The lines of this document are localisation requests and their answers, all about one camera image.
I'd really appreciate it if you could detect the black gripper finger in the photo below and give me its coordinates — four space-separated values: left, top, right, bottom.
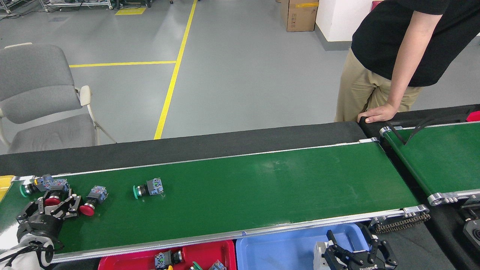
366 233 399 269
51 192 83 221
16 200 48 222
323 229 362 270

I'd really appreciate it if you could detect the conveyor drive chain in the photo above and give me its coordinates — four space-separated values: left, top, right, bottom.
371 212 431 234

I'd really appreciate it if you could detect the red plastic tray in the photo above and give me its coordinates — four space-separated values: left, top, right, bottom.
98 240 237 270

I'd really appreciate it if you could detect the brown cardboard box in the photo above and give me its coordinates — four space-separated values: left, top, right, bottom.
280 0 319 32

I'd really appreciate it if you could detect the person's right hand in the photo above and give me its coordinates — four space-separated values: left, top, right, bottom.
357 103 399 124

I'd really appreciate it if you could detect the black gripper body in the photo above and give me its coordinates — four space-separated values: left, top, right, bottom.
346 257 389 270
16 213 63 245

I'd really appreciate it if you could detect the black cable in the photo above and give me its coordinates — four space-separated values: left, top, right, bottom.
386 111 475 146

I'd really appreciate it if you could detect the long green conveyor belt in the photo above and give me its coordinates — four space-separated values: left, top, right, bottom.
0 137 430 263

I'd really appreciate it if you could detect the grey padded armchair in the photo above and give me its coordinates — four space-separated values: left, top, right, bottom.
0 42 117 155

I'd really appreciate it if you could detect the narrow green conveyor belt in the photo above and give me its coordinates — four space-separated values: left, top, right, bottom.
379 120 480 206

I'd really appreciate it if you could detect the blue plastic tray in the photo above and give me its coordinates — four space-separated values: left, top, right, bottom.
235 223 372 270

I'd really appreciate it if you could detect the yellow plastic tray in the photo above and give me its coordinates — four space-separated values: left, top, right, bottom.
0 175 15 203

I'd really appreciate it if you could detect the person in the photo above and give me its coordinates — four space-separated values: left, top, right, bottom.
334 0 480 123

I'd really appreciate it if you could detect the red mushroom push button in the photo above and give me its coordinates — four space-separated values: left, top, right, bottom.
79 185 109 217
43 179 71 207

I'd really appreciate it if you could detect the white circuit breaker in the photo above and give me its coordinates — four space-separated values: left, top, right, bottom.
313 241 331 270

